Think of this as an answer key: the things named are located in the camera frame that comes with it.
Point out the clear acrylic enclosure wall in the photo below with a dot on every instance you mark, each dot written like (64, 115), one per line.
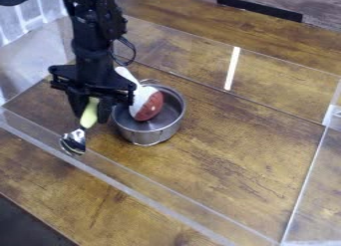
(220, 228)

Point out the plush mushroom toy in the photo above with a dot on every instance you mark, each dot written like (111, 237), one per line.
(149, 99)

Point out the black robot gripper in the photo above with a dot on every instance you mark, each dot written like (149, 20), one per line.
(93, 78)

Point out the black strip on table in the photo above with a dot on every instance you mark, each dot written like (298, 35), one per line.
(262, 9)

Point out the small steel pot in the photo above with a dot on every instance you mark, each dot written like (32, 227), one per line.
(162, 127)

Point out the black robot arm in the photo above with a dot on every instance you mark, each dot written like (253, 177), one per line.
(98, 25)

